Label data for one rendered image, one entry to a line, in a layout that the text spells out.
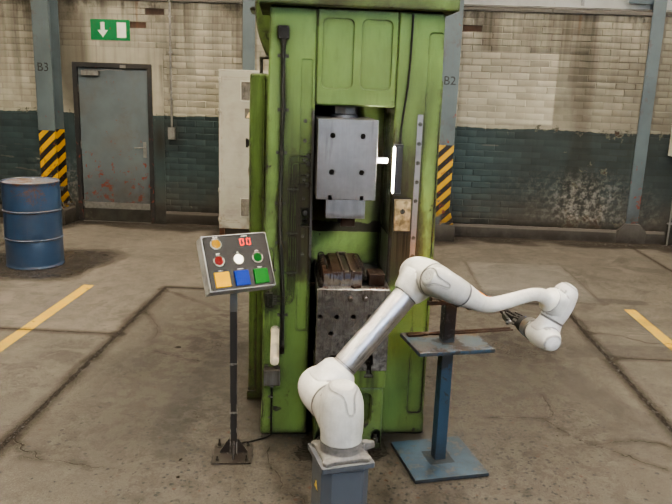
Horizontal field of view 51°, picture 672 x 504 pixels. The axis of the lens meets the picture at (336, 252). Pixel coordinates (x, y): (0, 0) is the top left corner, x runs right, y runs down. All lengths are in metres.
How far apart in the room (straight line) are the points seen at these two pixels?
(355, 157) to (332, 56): 0.52
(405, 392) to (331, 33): 1.98
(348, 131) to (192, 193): 6.49
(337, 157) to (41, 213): 4.67
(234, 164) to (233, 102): 0.77
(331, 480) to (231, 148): 6.79
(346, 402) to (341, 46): 1.87
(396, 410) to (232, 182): 5.51
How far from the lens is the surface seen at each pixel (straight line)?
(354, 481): 2.66
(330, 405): 2.54
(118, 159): 10.11
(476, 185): 9.64
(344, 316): 3.63
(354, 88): 3.64
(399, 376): 4.01
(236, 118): 8.97
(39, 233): 7.72
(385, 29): 3.68
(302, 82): 3.63
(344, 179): 3.53
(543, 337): 2.98
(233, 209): 9.10
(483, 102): 9.57
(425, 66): 3.70
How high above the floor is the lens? 1.91
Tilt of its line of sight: 13 degrees down
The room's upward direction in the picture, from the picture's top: 2 degrees clockwise
